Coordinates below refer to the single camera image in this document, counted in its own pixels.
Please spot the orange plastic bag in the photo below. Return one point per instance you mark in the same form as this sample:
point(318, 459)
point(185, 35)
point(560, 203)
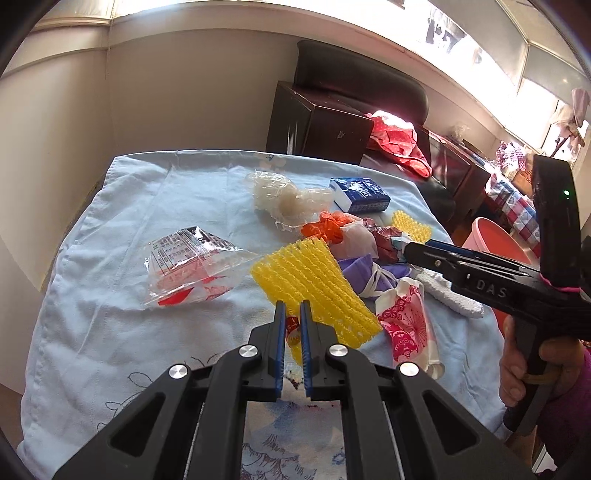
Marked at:
point(323, 228)
point(358, 242)

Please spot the black leather armchair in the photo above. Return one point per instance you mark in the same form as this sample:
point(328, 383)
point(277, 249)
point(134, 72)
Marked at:
point(360, 74)

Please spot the clear plastic bag red print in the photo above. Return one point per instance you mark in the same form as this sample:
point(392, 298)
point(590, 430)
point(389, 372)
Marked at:
point(184, 267)

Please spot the pink plastic bucket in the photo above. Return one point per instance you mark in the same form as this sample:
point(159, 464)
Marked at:
point(494, 237)

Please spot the light blue blanket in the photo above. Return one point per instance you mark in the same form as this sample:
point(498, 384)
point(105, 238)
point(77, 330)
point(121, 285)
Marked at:
point(115, 207)

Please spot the red checked cloth bag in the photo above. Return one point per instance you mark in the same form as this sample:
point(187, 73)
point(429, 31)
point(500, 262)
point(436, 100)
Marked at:
point(510, 154)

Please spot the table with checkered cloth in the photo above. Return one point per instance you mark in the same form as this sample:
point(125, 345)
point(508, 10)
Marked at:
point(512, 203)

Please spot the white foam strip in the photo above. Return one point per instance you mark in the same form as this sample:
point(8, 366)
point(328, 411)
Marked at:
point(455, 300)

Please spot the crumpled clear plastic wrap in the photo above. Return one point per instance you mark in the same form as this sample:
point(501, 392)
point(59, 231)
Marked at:
point(268, 182)

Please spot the white foam net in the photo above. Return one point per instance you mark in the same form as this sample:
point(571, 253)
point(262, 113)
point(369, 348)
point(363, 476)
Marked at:
point(304, 205)

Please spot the blue tissue pack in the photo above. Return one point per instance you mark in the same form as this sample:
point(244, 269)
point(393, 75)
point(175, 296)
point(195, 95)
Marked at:
point(364, 194)

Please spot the large yellow foam net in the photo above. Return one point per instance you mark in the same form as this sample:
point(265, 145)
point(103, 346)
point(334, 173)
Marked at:
point(314, 286)

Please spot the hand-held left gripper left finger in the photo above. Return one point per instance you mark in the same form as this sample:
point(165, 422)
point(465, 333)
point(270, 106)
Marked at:
point(279, 341)

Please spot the person's right hand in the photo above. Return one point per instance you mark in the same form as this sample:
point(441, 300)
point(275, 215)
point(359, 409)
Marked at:
point(561, 360)

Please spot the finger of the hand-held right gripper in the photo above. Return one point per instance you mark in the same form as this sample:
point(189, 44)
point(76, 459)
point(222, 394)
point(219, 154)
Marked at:
point(434, 263)
point(450, 247)

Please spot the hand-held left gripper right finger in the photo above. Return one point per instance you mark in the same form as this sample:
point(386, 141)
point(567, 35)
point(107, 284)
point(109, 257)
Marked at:
point(306, 341)

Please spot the dark red wrapper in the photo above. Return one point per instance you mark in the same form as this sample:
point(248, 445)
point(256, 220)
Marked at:
point(385, 240)

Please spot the small clear plastic bag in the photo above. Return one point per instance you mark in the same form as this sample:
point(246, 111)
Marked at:
point(459, 131)

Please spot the small yellow foam net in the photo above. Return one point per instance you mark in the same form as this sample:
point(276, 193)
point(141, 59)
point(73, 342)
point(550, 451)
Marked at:
point(408, 224)

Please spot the purple face mask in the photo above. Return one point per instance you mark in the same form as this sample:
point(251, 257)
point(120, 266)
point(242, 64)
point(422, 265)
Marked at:
point(355, 272)

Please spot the red patterned cloth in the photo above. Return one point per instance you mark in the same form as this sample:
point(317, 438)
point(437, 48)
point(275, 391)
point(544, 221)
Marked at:
point(397, 138)

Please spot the hanging clothes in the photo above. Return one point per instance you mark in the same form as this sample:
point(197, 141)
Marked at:
point(579, 99)

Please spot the white bag pink print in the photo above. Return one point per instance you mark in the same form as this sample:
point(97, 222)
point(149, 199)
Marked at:
point(406, 323)

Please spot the small red yellow wrapper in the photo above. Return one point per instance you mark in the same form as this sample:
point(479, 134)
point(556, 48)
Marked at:
point(293, 332)

